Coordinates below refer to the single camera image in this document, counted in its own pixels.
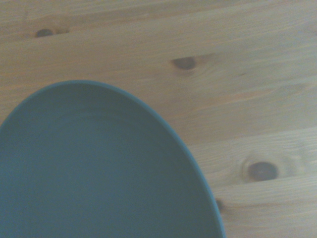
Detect blue plastic plate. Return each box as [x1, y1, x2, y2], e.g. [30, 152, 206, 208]
[0, 79, 226, 238]

